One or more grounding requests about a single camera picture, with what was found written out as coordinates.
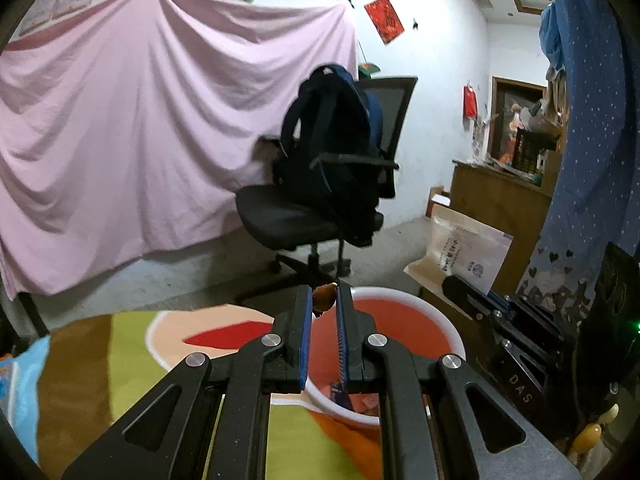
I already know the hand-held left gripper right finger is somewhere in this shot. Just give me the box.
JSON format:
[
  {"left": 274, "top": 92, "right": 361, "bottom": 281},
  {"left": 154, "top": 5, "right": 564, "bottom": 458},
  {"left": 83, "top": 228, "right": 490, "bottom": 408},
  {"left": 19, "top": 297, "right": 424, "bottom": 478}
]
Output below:
[{"left": 335, "top": 286, "right": 584, "bottom": 480}]

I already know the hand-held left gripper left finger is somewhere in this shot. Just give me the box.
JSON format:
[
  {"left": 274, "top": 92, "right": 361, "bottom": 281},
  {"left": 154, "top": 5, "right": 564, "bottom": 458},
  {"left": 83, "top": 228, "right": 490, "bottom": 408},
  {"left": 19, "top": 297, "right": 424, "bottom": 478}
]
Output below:
[{"left": 62, "top": 285, "right": 315, "bottom": 480}]

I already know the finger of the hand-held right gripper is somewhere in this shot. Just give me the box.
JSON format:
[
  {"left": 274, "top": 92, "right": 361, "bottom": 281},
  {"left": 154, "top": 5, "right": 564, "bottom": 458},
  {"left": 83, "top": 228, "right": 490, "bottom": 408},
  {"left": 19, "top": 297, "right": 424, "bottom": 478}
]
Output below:
[{"left": 441, "top": 274, "right": 577, "bottom": 417}]

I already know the brown dried peel piece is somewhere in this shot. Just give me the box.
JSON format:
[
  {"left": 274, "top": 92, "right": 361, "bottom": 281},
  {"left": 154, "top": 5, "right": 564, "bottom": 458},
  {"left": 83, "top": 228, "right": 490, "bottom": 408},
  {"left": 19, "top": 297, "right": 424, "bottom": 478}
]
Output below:
[{"left": 312, "top": 282, "right": 339, "bottom": 317}]

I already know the red plastic basin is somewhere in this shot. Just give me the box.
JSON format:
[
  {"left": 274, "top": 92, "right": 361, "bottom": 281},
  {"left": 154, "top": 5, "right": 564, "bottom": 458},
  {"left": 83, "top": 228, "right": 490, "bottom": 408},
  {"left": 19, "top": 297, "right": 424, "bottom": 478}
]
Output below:
[{"left": 300, "top": 287, "right": 467, "bottom": 428}]

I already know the beige paper pouch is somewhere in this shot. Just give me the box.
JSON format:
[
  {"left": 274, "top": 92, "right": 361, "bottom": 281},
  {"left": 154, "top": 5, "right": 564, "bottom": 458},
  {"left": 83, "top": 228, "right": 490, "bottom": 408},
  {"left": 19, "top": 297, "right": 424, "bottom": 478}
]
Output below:
[{"left": 404, "top": 204, "right": 515, "bottom": 295}]

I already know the black office chair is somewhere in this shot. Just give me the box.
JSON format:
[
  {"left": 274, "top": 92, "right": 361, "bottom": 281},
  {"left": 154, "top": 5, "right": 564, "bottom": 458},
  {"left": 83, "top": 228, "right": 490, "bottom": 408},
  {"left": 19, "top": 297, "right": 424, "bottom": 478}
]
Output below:
[{"left": 235, "top": 76, "right": 418, "bottom": 306}]

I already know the colourful printed blanket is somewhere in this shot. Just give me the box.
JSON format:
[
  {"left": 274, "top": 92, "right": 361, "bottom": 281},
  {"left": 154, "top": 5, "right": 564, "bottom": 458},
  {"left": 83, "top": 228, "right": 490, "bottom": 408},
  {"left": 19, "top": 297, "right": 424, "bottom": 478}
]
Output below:
[{"left": 0, "top": 305, "right": 436, "bottom": 480}]

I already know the red and white cardboard box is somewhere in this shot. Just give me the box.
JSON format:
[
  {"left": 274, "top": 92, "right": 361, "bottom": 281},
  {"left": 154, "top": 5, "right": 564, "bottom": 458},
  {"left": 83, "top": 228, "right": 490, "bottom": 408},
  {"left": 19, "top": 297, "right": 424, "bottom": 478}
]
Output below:
[{"left": 426, "top": 186, "right": 453, "bottom": 219}]

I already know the wooden cabinet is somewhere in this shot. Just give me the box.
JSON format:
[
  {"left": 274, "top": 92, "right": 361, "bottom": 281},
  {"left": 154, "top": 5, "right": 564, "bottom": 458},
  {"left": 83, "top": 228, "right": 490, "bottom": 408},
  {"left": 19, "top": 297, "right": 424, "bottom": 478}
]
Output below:
[{"left": 450, "top": 160, "right": 554, "bottom": 263}]

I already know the dark blue backpack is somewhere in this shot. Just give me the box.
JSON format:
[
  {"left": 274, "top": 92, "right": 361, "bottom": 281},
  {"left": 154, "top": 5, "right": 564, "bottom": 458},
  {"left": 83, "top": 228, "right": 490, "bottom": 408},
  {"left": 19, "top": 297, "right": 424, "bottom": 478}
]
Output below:
[{"left": 272, "top": 64, "right": 385, "bottom": 248}]

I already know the blue dotted curtain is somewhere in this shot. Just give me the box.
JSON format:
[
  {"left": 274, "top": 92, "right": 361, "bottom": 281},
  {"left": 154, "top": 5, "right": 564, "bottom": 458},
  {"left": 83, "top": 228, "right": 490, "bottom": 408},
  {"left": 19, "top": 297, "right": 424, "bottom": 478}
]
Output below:
[{"left": 515, "top": 0, "right": 632, "bottom": 321}]

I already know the dark slatted rack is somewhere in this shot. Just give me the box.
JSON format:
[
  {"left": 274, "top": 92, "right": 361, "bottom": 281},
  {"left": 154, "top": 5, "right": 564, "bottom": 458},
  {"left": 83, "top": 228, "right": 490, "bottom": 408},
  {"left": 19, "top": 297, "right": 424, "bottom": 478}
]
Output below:
[{"left": 512, "top": 127, "right": 564, "bottom": 174}]

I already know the framed picture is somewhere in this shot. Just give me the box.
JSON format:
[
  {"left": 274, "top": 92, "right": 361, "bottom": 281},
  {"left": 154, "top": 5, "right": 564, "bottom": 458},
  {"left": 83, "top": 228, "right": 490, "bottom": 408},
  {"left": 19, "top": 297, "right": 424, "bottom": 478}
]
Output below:
[{"left": 487, "top": 76, "right": 551, "bottom": 162}]

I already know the pink hanging sheet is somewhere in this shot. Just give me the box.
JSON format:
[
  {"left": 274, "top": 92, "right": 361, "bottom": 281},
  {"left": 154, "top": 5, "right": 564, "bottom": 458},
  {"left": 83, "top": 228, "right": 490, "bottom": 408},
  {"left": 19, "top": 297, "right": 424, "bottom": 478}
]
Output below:
[{"left": 0, "top": 0, "right": 360, "bottom": 301}]

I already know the blue picture book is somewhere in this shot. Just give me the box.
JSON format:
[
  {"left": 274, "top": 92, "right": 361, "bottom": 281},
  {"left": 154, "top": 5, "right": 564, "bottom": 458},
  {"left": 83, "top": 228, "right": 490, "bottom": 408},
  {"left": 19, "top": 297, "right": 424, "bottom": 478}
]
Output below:
[{"left": 0, "top": 352, "right": 16, "bottom": 412}]

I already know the blue hanging garment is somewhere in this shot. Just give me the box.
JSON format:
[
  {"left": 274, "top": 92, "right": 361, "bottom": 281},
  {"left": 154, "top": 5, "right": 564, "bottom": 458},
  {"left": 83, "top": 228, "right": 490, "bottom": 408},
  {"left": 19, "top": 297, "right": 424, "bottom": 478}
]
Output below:
[{"left": 539, "top": 2, "right": 569, "bottom": 69}]

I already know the red wall poster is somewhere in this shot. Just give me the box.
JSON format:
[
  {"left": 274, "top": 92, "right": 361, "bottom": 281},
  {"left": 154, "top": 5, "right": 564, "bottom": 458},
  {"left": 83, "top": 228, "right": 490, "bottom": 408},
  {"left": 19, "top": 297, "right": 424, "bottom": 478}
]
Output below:
[{"left": 364, "top": 0, "right": 405, "bottom": 46}]

